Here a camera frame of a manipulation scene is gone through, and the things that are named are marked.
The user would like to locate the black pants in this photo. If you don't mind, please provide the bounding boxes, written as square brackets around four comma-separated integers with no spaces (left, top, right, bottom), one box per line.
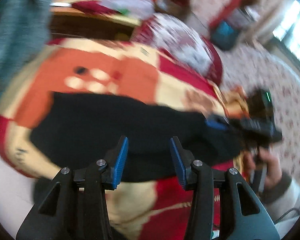
[30,91,248,183]

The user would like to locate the dark red cloth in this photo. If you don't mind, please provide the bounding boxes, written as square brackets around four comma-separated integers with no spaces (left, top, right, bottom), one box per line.
[72,1,118,17]

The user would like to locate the floral sofa cover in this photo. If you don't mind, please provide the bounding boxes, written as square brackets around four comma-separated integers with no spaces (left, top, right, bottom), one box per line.
[215,40,300,180]

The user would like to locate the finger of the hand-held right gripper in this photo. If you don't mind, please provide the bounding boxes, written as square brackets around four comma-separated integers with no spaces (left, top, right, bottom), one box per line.
[204,114,243,133]

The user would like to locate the teal cloth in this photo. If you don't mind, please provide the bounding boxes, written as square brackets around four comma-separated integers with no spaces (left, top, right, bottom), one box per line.
[0,0,56,110]

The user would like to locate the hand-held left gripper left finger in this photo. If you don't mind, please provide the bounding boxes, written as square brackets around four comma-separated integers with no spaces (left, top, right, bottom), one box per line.
[16,135,129,240]

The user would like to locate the window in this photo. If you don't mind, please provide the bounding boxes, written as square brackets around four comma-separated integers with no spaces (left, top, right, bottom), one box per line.
[272,0,300,68]

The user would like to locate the orange red checkered blanket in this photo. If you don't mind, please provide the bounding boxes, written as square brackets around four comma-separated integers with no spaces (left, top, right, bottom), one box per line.
[0,37,250,240]

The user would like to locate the floral red-edged cushion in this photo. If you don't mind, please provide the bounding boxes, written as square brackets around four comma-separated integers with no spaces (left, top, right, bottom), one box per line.
[132,12,223,85]

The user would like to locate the clear plastic bag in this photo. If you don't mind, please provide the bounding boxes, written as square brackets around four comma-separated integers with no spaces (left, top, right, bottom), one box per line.
[100,0,155,20]

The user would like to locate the wooden table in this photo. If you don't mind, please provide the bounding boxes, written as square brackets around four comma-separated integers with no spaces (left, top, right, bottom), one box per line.
[49,4,143,42]

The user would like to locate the person's right hand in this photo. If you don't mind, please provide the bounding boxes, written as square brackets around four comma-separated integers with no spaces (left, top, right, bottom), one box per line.
[245,147,283,193]

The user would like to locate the teal bag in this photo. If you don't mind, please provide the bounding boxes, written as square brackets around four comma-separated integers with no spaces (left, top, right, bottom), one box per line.
[211,21,240,51]

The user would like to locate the red cloth strip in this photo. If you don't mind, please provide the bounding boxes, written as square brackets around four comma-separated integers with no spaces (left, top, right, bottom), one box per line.
[209,0,259,28]

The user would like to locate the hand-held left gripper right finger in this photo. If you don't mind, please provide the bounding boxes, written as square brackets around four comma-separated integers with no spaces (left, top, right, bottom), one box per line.
[170,136,280,240]

